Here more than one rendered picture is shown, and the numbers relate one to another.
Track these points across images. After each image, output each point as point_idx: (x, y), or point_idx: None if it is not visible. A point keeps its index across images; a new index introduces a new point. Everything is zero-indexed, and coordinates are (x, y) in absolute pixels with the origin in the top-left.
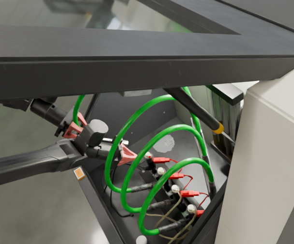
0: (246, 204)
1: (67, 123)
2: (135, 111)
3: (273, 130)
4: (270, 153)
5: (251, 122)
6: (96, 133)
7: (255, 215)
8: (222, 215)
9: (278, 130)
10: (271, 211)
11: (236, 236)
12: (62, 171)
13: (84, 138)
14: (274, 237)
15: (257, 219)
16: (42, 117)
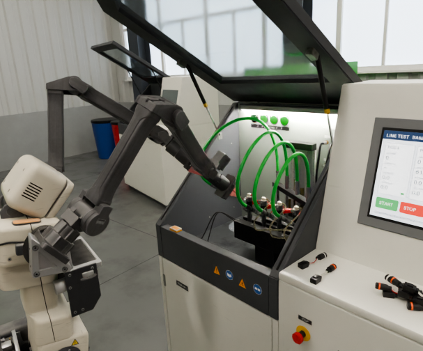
0: (346, 151)
1: None
2: (216, 195)
3: (358, 94)
4: (358, 106)
5: (345, 98)
6: (226, 156)
7: (353, 153)
8: (328, 179)
9: (360, 92)
10: (362, 141)
11: (340, 185)
12: (204, 173)
13: (217, 159)
14: (366, 158)
15: (355, 154)
16: (175, 153)
